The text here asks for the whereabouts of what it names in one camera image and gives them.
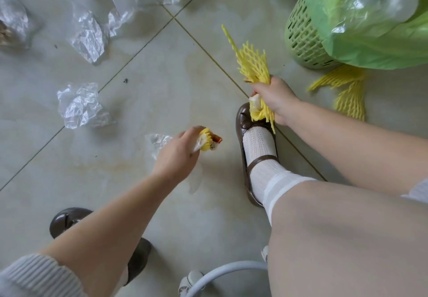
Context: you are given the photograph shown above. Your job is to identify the person's right hand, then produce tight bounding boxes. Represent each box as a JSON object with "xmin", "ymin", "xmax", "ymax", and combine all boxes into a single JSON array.
[{"xmin": 250, "ymin": 76, "xmax": 300, "ymax": 127}]

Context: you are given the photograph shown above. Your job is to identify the grey knit left sleeve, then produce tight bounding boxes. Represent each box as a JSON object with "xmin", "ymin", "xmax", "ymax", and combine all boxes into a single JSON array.
[{"xmin": 0, "ymin": 253, "xmax": 88, "ymax": 297}]

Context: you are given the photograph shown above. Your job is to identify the clear plastic bag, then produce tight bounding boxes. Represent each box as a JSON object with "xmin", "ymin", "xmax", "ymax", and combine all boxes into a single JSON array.
[{"xmin": 330, "ymin": 0, "xmax": 420, "ymax": 37}]

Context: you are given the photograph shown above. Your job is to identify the brown leather left shoe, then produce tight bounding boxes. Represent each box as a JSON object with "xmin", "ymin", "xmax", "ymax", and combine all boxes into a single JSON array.
[{"xmin": 49, "ymin": 207, "xmax": 152, "ymax": 287}]

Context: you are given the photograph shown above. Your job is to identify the grey knit sleeve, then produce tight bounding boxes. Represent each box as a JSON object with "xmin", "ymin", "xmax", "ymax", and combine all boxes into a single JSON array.
[
  {"xmin": 400, "ymin": 178, "xmax": 428, "ymax": 204},
  {"xmin": 0, "ymin": 253, "xmax": 88, "ymax": 297}
]

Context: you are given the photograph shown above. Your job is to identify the person's right forearm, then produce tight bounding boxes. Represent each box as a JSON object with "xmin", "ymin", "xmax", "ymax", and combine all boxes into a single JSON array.
[{"xmin": 284, "ymin": 98, "xmax": 428, "ymax": 198}]

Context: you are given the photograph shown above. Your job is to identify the small clear plastic wrap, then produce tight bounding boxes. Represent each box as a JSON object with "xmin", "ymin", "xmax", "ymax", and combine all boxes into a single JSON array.
[{"xmin": 145, "ymin": 133, "xmax": 174, "ymax": 161}]

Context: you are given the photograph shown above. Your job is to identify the brown leather shoe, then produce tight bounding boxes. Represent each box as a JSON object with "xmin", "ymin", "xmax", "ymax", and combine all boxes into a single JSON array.
[
  {"xmin": 235, "ymin": 102, "xmax": 279, "ymax": 208},
  {"xmin": 49, "ymin": 207, "xmax": 152, "ymax": 287}
]

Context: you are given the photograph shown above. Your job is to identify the small yellow foam scrap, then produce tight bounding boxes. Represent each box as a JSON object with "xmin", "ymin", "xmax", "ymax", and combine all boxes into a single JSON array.
[{"xmin": 199, "ymin": 128, "xmax": 223, "ymax": 152}]

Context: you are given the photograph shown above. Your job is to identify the person's left hand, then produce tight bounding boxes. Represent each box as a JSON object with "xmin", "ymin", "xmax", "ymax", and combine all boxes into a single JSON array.
[{"xmin": 151, "ymin": 126, "xmax": 206, "ymax": 184}]

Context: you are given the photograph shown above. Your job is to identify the green plastic basket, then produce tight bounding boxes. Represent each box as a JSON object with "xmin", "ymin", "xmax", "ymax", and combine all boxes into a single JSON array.
[{"xmin": 284, "ymin": 0, "xmax": 342, "ymax": 70}]

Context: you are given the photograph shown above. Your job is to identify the grey knit right sleeve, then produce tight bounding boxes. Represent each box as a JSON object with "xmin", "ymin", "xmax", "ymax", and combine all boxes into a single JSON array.
[{"xmin": 400, "ymin": 178, "xmax": 428, "ymax": 204}]

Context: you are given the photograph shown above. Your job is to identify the green plastic bag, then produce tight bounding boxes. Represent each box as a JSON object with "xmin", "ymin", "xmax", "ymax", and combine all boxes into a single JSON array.
[{"xmin": 294, "ymin": 0, "xmax": 428, "ymax": 71}]

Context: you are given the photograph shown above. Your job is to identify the brown leather right shoe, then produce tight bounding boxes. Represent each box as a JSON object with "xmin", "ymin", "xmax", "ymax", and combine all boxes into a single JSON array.
[{"xmin": 235, "ymin": 102, "xmax": 279, "ymax": 208}]

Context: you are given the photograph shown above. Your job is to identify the yellow foam fruit net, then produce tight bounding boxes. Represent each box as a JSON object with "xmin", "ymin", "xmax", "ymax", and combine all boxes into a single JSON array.
[{"xmin": 221, "ymin": 24, "xmax": 277, "ymax": 135}]

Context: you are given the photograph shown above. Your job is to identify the person's right leg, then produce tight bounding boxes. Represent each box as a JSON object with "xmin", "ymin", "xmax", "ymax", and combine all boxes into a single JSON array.
[{"xmin": 267, "ymin": 179, "xmax": 428, "ymax": 297}]

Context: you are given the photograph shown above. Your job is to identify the white chair base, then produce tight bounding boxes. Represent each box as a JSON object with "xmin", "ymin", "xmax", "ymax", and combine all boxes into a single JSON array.
[{"xmin": 178, "ymin": 245, "xmax": 270, "ymax": 297}]

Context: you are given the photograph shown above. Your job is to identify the person's left forearm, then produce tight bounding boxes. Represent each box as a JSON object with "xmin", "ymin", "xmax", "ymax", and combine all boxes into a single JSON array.
[{"xmin": 39, "ymin": 172, "xmax": 194, "ymax": 297}]

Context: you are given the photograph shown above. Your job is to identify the clear bag with brown contents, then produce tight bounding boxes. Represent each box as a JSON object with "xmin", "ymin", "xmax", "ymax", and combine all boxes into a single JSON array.
[{"xmin": 0, "ymin": 0, "xmax": 35, "ymax": 50}]

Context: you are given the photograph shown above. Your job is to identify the crumpled clear plastic wrap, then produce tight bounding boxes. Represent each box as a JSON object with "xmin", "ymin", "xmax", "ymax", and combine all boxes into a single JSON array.
[
  {"xmin": 68, "ymin": 10, "xmax": 110, "ymax": 65},
  {"xmin": 56, "ymin": 82, "xmax": 113, "ymax": 130}
]

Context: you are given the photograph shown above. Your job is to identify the torn yellow foam net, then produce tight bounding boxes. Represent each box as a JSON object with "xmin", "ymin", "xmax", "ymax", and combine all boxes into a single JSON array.
[{"xmin": 307, "ymin": 64, "xmax": 368, "ymax": 122}]

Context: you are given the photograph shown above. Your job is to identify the white knit right sock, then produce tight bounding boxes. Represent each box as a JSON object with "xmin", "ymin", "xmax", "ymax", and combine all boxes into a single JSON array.
[{"xmin": 241, "ymin": 126, "xmax": 318, "ymax": 228}]

